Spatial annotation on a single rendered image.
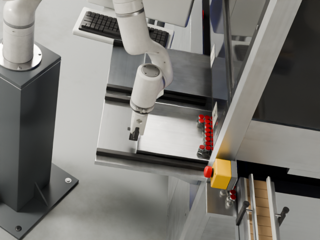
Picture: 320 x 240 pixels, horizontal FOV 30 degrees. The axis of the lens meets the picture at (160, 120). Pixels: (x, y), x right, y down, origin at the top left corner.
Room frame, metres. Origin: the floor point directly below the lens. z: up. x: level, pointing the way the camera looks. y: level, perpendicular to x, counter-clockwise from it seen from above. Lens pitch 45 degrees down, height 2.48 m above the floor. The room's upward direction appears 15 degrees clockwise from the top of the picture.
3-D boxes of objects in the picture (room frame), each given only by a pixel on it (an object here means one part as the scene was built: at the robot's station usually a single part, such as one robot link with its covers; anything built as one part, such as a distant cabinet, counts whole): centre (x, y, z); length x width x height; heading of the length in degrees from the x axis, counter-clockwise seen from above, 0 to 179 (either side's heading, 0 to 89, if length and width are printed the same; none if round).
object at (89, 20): (2.20, 0.26, 0.82); 0.40 x 0.14 x 0.02; 91
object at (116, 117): (1.73, 0.00, 0.87); 0.70 x 0.48 x 0.02; 8
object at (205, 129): (1.59, -0.18, 0.91); 0.18 x 0.02 x 0.05; 9
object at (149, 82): (1.48, 0.07, 1.17); 0.09 x 0.08 x 0.13; 150
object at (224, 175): (1.34, -0.25, 0.99); 0.08 x 0.07 x 0.07; 98
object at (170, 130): (1.57, -0.10, 0.90); 0.34 x 0.26 x 0.04; 99
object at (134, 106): (1.47, 0.07, 1.09); 0.09 x 0.08 x 0.03; 8
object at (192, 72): (1.91, -0.05, 0.90); 0.34 x 0.26 x 0.04; 98
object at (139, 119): (1.48, 0.07, 1.03); 0.10 x 0.07 x 0.11; 8
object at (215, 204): (1.33, -0.29, 0.87); 0.14 x 0.13 x 0.02; 98
